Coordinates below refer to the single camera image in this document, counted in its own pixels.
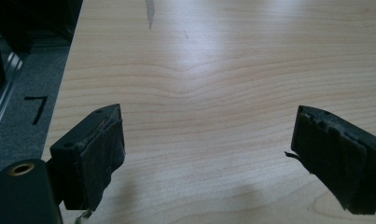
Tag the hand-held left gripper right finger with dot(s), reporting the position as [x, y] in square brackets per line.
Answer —
[335, 155]

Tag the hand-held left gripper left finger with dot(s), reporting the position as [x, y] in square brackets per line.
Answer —
[83, 155]

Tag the silver metal rail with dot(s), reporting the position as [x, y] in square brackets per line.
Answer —
[12, 63]

